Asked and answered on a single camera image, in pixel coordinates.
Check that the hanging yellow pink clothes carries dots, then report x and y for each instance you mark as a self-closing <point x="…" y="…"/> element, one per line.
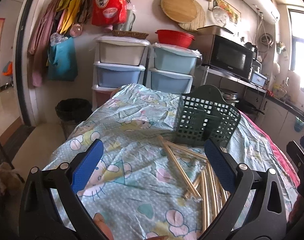
<point x="61" y="20"/>

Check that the light blue storage box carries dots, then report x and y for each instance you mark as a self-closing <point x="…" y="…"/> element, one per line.
<point x="258" y="79"/>

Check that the round wooden board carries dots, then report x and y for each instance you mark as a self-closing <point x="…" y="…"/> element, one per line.
<point x="180" y="11"/>

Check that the blue hanging bag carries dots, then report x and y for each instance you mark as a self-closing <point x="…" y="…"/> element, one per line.
<point x="62" y="62"/>

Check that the red shopping bag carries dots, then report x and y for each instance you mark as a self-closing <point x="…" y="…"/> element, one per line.
<point x="109" y="12"/>

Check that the window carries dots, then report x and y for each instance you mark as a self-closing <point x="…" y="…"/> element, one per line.
<point x="297" y="37"/>

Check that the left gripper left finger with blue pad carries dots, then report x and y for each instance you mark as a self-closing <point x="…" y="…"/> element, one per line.
<point x="39" y="217"/>

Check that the white kitchen cabinets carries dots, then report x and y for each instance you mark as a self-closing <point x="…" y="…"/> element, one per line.
<point x="281" y="122"/>

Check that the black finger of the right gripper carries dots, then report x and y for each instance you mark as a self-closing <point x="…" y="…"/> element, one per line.
<point x="296" y="153"/>

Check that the black trash bin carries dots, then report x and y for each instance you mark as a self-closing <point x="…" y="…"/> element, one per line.
<point x="72" y="112"/>

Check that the red plastic basin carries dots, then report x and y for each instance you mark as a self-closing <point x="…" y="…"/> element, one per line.
<point x="176" y="38"/>

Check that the green plastic utensil basket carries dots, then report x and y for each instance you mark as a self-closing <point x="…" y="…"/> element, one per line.
<point x="204" y="114"/>

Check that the transparent pot lid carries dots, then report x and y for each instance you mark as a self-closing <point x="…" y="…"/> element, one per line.
<point x="220" y="15"/>

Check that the left hand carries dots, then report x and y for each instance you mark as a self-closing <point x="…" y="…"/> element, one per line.
<point x="100" y="222"/>

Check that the stainless steel pot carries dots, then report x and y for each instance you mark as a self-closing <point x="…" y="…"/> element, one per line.
<point x="229" y="96"/>

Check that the black microwave oven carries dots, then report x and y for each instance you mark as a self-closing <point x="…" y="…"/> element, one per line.
<point x="220" y="52"/>

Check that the light blue drawer tower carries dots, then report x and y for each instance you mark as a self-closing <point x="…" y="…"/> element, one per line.
<point x="173" y="68"/>

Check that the metal tray on microwave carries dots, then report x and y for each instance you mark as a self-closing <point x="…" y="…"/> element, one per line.
<point x="213" y="29"/>

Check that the woven wicker tray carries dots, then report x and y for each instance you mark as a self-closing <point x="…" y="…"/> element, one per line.
<point x="132" y="34"/>

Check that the black blender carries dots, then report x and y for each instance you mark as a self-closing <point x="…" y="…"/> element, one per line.
<point x="256" y="65"/>

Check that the cartoon print light blue cloth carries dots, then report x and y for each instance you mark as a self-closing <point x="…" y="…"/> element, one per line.
<point x="134" y="186"/>

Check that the fruit picture right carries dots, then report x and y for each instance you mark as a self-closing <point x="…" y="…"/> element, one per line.
<point x="233" y="14"/>

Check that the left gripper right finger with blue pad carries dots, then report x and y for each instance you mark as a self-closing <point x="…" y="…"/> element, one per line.
<point x="255" y="208"/>

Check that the white drawer tower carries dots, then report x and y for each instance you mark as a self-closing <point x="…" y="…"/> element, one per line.
<point x="118" y="61"/>

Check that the round woven mat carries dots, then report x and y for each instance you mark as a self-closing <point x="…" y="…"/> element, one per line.
<point x="198" y="22"/>

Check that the metal shelf rack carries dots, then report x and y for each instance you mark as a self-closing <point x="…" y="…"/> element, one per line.
<point x="246" y="90"/>

